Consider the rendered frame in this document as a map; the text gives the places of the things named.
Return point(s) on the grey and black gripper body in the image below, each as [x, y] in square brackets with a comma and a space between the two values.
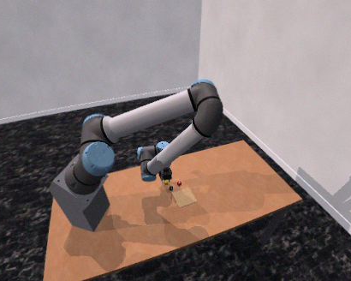
[164, 175]

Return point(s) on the tan mat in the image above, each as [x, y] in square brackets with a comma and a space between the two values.
[184, 197]

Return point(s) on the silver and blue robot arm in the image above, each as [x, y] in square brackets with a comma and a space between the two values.
[98, 134]

